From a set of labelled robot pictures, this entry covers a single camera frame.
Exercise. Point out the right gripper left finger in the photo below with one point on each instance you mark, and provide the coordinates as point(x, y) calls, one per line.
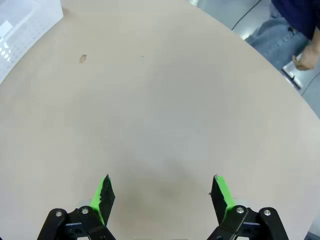
point(106, 200)

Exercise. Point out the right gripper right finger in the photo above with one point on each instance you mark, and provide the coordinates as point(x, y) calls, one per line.
point(220, 200)

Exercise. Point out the white perforated plastic basket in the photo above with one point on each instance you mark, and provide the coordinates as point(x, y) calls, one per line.
point(25, 25)

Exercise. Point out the person left hand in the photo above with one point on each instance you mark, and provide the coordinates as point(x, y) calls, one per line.
point(306, 58)

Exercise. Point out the person in navy hoodie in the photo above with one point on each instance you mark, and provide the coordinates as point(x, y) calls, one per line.
point(275, 37)

